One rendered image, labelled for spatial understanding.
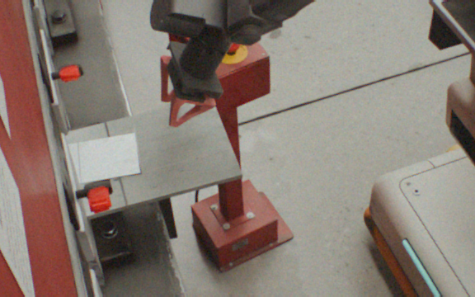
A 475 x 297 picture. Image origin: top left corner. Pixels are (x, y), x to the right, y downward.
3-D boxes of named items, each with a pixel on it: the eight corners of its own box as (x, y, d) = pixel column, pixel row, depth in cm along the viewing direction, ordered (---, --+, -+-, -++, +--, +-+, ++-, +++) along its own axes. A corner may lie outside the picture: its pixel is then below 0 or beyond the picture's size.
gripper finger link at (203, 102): (156, 134, 114) (182, 88, 108) (146, 101, 118) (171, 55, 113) (195, 139, 117) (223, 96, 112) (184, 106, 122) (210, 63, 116)
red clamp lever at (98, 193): (112, 194, 77) (109, 176, 86) (72, 204, 76) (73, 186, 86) (116, 210, 77) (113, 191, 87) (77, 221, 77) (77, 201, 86)
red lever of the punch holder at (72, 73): (80, 64, 89) (80, 62, 99) (46, 73, 89) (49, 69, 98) (84, 79, 90) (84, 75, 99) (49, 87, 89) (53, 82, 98)
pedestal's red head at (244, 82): (271, 93, 176) (270, 35, 163) (209, 120, 172) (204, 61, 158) (231, 43, 188) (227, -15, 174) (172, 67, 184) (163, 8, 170)
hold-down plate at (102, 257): (134, 261, 124) (132, 252, 121) (102, 271, 123) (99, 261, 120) (101, 130, 142) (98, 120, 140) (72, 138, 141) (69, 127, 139)
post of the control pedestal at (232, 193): (244, 215, 221) (236, 82, 179) (228, 223, 219) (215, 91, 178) (236, 202, 224) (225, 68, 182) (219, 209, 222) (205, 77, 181)
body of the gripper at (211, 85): (180, 96, 109) (202, 57, 105) (163, 49, 115) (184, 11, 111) (218, 102, 112) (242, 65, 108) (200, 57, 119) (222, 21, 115)
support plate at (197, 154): (242, 178, 119) (242, 174, 118) (77, 223, 115) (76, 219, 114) (211, 99, 130) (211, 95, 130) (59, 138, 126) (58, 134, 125)
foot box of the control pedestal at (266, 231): (295, 238, 229) (295, 214, 220) (221, 274, 222) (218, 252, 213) (262, 191, 241) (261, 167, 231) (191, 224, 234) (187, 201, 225)
